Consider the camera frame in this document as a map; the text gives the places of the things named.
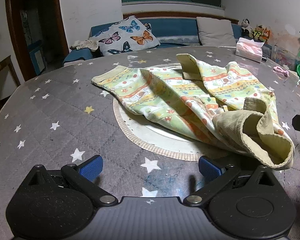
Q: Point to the round white turntable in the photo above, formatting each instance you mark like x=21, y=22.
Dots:
x=145, y=135

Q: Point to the blue sofa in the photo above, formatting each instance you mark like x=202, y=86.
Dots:
x=172, y=27

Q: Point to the orange fox plush toy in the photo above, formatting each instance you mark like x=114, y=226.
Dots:
x=266, y=35

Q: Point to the small crumpled beige cloth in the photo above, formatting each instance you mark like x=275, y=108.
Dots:
x=83, y=45

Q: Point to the clear plastic storage box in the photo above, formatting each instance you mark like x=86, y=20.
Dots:
x=286, y=56

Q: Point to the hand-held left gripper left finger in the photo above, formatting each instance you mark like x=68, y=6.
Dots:
x=91, y=168

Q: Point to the yellow patterned children's garment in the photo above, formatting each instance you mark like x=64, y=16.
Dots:
x=165, y=92

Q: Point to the brown wooden door frame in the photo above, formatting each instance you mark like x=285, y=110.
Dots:
x=13, y=30

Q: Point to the butterfly print pillow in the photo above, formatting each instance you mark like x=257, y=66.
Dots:
x=125, y=37

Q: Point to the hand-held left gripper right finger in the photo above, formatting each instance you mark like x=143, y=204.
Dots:
x=210, y=166

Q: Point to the grey star-print tablecloth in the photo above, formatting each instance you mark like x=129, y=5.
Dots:
x=52, y=100

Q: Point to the plain grey pillow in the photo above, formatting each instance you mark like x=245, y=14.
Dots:
x=215, y=31

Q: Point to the yellow-vest plush toy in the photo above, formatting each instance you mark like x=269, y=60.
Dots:
x=258, y=32

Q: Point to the pink tissue box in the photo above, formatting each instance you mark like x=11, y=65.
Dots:
x=248, y=51

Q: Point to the panda plush toy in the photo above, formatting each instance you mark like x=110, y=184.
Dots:
x=245, y=25

